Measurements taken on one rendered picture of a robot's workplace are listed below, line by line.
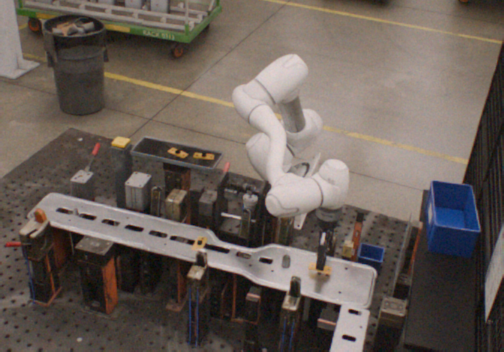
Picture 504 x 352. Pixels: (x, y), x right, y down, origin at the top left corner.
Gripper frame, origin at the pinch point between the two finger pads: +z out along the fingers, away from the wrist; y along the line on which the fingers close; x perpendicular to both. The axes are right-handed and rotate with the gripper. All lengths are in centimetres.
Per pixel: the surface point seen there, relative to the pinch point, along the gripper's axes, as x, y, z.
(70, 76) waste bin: -241, -223, 70
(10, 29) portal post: -335, -280, 67
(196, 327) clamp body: -39, 22, 26
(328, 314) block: 6.8, 16.6, 8.6
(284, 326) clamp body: -6.3, 25.4, 10.2
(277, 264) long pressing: -15.5, 0.7, 6.6
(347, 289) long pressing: 11.2, 4.5, 6.6
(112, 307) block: -76, 18, 34
